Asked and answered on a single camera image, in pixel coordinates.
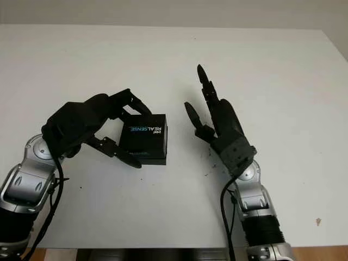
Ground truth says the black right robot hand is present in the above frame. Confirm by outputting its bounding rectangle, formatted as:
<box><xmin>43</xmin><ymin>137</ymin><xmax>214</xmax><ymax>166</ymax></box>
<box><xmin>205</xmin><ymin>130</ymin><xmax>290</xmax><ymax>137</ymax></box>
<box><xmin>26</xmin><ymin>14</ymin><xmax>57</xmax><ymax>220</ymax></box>
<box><xmin>184</xmin><ymin>64</ymin><xmax>247</xmax><ymax>146</ymax></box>

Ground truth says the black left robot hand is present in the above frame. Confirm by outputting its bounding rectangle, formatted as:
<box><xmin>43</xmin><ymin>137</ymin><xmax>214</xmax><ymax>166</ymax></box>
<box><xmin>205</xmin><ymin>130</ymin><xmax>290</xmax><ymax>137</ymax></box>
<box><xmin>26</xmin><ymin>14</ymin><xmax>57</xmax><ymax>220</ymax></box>
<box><xmin>80</xmin><ymin>88</ymin><xmax>153</xmax><ymax>170</ymax></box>

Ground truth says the black RealSense box lid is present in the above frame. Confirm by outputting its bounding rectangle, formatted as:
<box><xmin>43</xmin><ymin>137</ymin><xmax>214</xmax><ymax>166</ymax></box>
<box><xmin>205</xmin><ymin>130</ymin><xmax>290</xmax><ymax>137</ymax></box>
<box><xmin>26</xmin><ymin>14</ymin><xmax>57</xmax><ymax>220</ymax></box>
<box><xmin>119</xmin><ymin>114</ymin><xmax>170</xmax><ymax>161</ymax></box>

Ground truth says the dark grey robot body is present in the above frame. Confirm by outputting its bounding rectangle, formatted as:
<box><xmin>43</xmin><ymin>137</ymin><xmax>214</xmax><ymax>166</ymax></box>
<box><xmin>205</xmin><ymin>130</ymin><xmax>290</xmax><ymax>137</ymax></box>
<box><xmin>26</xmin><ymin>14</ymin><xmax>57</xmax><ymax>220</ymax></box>
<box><xmin>77</xmin><ymin>248</ymin><xmax>232</xmax><ymax>261</ymax></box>

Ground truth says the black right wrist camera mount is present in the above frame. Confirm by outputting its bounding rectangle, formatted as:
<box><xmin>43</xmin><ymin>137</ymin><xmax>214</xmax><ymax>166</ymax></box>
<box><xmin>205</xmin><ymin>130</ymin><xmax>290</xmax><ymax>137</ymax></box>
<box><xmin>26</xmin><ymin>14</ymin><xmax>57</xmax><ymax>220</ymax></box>
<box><xmin>210</xmin><ymin>135</ymin><xmax>258</xmax><ymax>178</ymax></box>

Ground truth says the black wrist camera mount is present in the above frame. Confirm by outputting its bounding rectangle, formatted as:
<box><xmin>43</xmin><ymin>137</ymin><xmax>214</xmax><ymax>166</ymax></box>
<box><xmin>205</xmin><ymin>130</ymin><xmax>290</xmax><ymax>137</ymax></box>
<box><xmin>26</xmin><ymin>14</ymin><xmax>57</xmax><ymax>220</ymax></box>
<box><xmin>44</xmin><ymin>101</ymin><xmax>92</xmax><ymax>159</ymax></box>
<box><xmin>210</xmin><ymin>135</ymin><xmax>258</xmax><ymax>178</ymax></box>

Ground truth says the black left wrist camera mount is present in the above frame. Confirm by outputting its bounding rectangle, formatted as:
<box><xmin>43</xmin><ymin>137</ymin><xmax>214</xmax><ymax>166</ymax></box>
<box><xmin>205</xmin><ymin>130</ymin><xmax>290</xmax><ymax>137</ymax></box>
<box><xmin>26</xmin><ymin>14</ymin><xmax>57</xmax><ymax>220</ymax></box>
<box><xmin>44</xmin><ymin>101</ymin><xmax>92</xmax><ymax>159</ymax></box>

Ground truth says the black camera box base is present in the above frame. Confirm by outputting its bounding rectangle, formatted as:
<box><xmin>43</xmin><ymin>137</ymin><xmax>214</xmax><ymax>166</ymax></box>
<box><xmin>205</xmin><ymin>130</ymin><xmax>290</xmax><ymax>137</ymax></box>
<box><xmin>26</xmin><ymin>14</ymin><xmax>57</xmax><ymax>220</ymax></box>
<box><xmin>137</xmin><ymin>155</ymin><xmax>167</xmax><ymax>166</ymax></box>

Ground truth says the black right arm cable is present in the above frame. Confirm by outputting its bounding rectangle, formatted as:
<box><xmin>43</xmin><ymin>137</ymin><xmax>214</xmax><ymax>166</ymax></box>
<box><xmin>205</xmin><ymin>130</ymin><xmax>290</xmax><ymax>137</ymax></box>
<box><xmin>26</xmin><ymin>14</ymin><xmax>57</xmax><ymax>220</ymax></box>
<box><xmin>220</xmin><ymin>176</ymin><xmax>238</xmax><ymax>261</ymax></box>

